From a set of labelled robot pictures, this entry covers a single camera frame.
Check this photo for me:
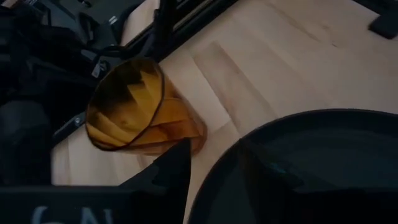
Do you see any amber faceted plastic cup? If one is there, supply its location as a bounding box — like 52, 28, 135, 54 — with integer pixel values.
85, 57, 207, 156

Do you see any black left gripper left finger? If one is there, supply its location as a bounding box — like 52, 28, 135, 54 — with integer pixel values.
119, 138, 192, 224

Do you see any black round plate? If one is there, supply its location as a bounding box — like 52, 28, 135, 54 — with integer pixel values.
188, 108, 398, 224

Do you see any black serving tray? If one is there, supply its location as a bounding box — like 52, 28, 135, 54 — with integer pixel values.
368, 12, 398, 40

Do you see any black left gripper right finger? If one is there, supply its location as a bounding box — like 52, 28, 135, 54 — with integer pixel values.
238, 140, 312, 224

